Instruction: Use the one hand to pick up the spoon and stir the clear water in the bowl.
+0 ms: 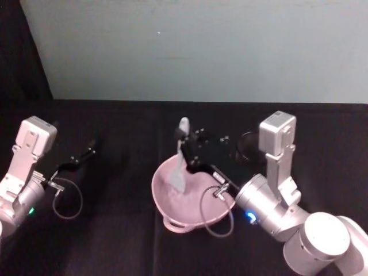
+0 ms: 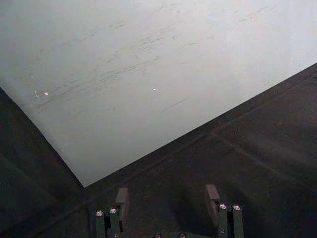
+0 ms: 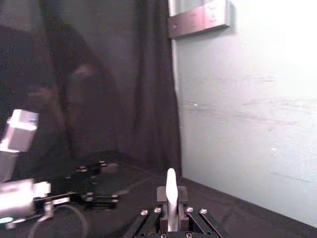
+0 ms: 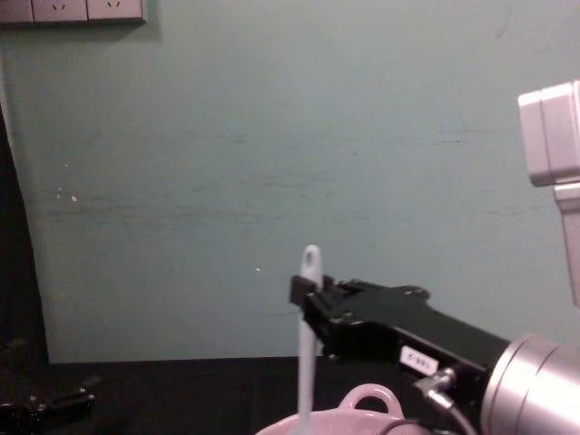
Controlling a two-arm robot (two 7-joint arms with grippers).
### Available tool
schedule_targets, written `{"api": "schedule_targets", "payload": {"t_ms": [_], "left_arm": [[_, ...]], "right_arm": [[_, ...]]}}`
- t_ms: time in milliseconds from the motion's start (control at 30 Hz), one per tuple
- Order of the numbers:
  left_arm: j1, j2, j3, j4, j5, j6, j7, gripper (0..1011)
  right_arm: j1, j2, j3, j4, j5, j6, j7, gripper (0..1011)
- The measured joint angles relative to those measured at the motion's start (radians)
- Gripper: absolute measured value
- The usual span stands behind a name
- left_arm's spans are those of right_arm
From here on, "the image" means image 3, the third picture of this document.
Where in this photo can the small white plastic piece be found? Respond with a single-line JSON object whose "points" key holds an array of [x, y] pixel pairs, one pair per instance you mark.
{"points": [[171, 188]]}

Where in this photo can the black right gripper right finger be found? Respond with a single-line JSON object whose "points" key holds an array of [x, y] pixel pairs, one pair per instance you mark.
{"points": [[198, 220]]}

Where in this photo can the grey wall-mounted box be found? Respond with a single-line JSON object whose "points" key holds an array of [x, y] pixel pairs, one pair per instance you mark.
{"points": [[198, 19]]}

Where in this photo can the dark curtain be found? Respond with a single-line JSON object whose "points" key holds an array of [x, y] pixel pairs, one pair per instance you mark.
{"points": [[138, 86]]}

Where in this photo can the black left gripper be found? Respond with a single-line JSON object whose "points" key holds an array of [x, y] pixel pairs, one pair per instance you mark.
{"points": [[62, 199]]}

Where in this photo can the black table cloth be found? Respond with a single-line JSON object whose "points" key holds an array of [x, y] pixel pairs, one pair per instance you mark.
{"points": [[247, 218]]}

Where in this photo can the person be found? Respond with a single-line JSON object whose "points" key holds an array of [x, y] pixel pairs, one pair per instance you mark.
{"points": [[81, 104]]}

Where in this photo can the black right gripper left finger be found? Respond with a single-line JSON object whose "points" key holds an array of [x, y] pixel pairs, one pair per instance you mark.
{"points": [[148, 220]]}

